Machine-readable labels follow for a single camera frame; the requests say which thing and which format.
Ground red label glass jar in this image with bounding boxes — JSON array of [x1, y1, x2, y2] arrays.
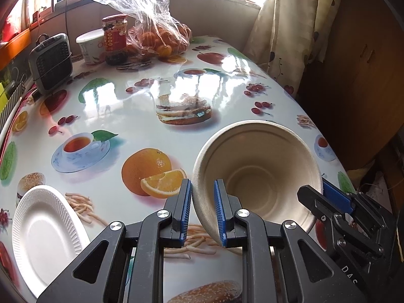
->
[[101, 14, 129, 66]]

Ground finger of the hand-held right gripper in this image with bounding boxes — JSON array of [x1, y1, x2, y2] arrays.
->
[[297, 185, 337, 225], [322, 180, 358, 213]]

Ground lime green box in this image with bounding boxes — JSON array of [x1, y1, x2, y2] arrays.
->
[[0, 81, 8, 113]]

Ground fruit print tablecloth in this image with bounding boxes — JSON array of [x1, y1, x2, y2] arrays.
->
[[0, 35, 360, 303]]

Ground plastic bag of oranges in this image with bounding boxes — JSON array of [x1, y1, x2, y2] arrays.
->
[[91, 0, 192, 59]]

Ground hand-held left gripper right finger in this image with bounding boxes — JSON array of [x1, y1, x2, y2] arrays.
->
[[213, 179, 368, 303]]

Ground beige paper bowl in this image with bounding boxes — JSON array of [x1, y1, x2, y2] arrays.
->
[[191, 120, 324, 247]]

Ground orange board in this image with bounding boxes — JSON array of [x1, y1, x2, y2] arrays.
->
[[0, 29, 33, 70]]

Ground brown wooden cabinet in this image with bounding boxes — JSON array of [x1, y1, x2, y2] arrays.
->
[[297, 0, 404, 171]]

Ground cream patterned curtain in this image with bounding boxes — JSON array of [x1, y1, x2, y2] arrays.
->
[[242, 0, 336, 96]]

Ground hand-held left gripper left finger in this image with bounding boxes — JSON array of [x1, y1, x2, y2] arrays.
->
[[37, 179, 193, 303]]

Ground white foam plate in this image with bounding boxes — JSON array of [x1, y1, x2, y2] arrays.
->
[[12, 185, 92, 299]]

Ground grey striped box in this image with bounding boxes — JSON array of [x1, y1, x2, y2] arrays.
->
[[3, 83, 26, 116]]

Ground white plastic tub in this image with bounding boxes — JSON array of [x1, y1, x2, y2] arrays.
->
[[76, 29, 107, 65]]

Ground grey fan heater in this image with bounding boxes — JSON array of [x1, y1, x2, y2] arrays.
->
[[28, 33, 74, 95]]

